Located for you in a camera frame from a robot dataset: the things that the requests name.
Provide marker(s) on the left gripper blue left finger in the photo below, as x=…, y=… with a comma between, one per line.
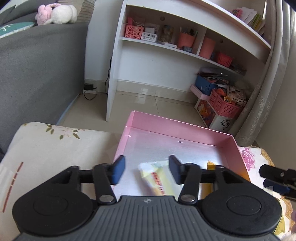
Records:
x=106, y=175

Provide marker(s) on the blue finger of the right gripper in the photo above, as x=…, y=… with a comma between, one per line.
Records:
x=277, y=175
x=284, y=190

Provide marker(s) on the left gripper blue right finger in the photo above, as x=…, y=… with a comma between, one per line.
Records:
x=188, y=175

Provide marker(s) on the pale yellow snack packet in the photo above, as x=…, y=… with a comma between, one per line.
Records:
x=159, y=179

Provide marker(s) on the orange yellow snack packet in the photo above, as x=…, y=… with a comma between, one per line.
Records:
x=212, y=178

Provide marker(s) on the pink cardboard box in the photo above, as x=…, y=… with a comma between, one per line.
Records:
x=150, y=138

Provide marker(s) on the white printed storage box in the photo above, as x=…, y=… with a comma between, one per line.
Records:
x=210, y=117

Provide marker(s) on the pink floor basket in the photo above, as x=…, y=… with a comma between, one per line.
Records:
x=222, y=107

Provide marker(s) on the blue storage bin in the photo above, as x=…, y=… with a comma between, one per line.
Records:
x=204, y=85

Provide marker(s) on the black power adapter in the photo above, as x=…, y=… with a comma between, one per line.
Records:
x=89, y=86

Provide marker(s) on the red small basket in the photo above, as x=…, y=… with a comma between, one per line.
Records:
x=223, y=59

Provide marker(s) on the grey sofa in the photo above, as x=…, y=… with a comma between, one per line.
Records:
x=42, y=73

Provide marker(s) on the salmon cup right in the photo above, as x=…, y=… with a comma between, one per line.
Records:
x=207, y=48

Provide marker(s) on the salmon cup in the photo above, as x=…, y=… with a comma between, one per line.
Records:
x=207, y=48
x=185, y=40

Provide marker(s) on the white bookshelf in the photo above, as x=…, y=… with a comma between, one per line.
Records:
x=167, y=71

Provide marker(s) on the salmon cup left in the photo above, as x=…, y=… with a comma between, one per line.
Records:
x=185, y=40

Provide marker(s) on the white labelled box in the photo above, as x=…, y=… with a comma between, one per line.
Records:
x=146, y=36

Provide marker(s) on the pink perforated pen basket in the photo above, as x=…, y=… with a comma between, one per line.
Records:
x=133, y=32

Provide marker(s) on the beige curtain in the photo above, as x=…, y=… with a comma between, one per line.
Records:
x=250, y=122

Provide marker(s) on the pink white plush toy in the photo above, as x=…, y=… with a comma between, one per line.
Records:
x=56, y=14

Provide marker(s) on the teal cushion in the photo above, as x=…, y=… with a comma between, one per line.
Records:
x=10, y=29

